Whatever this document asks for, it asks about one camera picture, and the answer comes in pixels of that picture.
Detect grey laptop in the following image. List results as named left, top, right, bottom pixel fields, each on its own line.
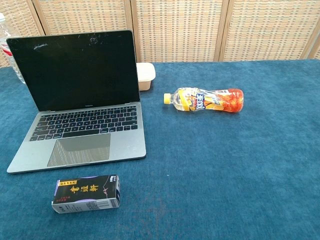
left=6, top=29, right=147, bottom=175

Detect beige lidded lunch box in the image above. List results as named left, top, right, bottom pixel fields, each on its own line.
left=136, top=62, right=157, bottom=92

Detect orange tea plastic bottle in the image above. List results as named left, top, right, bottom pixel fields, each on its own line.
left=163, top=87, right=245, bottom=113

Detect blue carpet table cover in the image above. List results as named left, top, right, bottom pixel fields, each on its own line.
left=0, top=59, right=320, bottom=240

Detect woven bamboo folding screen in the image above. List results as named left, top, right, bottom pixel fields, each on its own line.
left=0, top=0, right=320, bottom=69

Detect black ink box gold characters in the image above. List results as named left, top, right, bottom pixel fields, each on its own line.
left=51, top=174, right=121, bottom=215

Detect clear water bottle red label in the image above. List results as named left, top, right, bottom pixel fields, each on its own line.
left=0, top=12, right=26, bottom=85

